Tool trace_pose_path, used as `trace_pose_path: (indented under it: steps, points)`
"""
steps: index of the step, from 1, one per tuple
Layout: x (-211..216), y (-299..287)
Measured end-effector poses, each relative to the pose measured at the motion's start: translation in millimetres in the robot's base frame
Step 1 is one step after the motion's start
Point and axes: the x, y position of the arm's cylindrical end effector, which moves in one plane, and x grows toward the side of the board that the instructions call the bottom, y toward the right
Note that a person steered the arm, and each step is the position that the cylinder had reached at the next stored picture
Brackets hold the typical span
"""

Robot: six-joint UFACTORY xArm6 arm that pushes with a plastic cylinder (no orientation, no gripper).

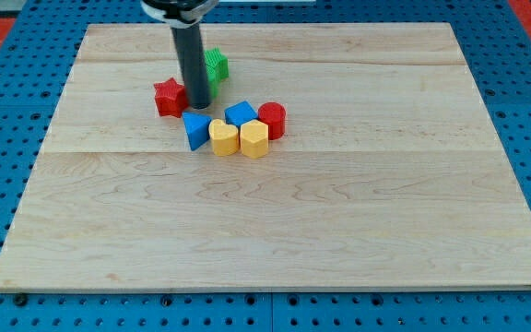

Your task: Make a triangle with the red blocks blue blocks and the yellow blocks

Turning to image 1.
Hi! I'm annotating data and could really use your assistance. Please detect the blue cube block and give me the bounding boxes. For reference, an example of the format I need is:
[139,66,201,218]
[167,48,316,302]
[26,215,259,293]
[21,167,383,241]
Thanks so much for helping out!
[224,101,258,128]

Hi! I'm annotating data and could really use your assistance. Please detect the green star block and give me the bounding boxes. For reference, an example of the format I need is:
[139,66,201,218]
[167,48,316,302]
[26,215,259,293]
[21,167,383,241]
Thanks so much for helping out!
[205,48,229,98]

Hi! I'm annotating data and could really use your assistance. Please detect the red star block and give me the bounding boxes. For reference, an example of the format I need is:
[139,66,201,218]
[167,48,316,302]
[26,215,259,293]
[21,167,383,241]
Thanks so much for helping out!
[153,77,189,118]

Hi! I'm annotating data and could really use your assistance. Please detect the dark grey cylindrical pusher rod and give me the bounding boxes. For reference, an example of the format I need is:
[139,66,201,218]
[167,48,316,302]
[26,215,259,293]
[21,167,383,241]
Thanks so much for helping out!
[171,22,212,110]

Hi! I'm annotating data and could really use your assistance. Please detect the blue triangle block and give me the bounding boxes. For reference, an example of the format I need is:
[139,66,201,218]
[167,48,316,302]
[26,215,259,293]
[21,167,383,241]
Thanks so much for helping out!
[183,113,212,151]

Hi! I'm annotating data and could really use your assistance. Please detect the light wooden board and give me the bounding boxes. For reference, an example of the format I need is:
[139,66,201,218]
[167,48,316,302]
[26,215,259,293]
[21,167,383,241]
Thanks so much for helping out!
[0,23,531,293]

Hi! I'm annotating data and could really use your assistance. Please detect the yellow hexagon block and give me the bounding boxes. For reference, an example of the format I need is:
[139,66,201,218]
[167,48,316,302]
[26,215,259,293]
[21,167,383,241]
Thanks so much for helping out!
[240,120,269,159]

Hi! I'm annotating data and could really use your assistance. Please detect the red cylinder block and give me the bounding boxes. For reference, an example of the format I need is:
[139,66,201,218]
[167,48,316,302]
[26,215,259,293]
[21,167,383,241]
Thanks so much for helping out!
[258,101,287,140]

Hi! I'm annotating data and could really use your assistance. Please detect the yellow heart block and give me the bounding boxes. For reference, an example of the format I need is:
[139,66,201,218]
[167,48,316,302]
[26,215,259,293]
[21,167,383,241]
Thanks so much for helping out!
[208,119,240,156]

